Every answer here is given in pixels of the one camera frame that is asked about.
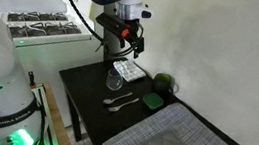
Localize dark mug green inside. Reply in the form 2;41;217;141
151;71;182;98

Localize white checked cloth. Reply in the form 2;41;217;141
110;57;149;86

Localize green square container lid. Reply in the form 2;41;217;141
140;90;166;112

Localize black table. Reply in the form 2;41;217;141
48;48;252;145

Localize clear glass cup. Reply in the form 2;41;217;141
104;67;126;93

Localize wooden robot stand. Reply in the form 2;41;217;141
23;81;82;145

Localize grey woven placemat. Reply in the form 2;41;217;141
102;93;248;145

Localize silver spoon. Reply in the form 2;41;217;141
102;88;134;109

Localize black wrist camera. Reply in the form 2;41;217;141
93;12;133;39

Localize white gas stove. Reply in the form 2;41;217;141
0;0;113;132

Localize black corrugated cable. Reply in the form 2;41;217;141
48;0;112;45

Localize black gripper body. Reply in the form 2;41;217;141
117;17;146;44

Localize silver fork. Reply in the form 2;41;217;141
107;93;140;116

